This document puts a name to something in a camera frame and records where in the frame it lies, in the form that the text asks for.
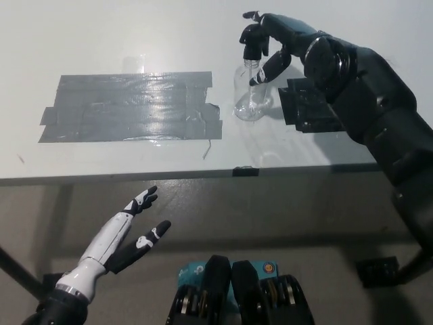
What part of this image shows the black tape patch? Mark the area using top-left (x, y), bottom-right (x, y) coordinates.
top-left (277, 78), bottom-right (346, 134)

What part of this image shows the black trigger spray lid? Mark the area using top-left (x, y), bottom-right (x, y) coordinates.
top-left (239, 24), bottom-right (271, 61)

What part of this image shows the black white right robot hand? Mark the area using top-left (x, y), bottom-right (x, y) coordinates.
top-left (242, 11), bottom-right (321, 87)

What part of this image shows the black teal robot torso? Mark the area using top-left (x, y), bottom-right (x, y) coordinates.
top-left (165, 254), bottom-right (314, 325)

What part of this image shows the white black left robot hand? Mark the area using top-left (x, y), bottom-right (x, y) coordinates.
top-left (53, 185), bottom-right (172, 303)

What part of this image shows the black diagonal table leg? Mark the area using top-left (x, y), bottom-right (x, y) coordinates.
top-left (0, 244), bottom-right (45, 301)
top-left (397, 243), bottom-right (433, 286)

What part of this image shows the grey duct tape patch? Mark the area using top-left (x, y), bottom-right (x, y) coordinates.
top-left (37, 71), bottom-right (224, 144)

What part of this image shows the small black tape strip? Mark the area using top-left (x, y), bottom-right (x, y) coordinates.
top-left (232, 166), bottom-right (260, 178)

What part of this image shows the clear plastic spray bottle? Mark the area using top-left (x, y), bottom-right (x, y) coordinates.
top-left (233, 57), bottom-right (275, 123)

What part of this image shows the black table foot plate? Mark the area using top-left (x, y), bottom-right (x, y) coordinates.
top-left (41, 272), bottom-right (67, 293)
top-left (355, 256), bottom-right (401, 289)

